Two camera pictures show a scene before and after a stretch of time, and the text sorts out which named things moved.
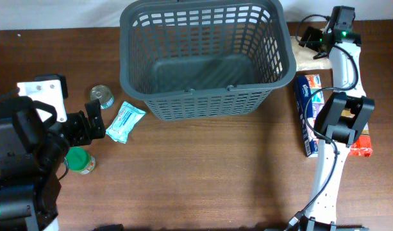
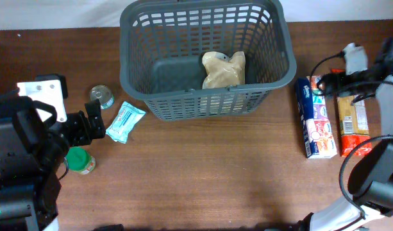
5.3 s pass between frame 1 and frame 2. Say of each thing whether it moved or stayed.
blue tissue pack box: stayed
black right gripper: moved
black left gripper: stayed
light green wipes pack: stayed
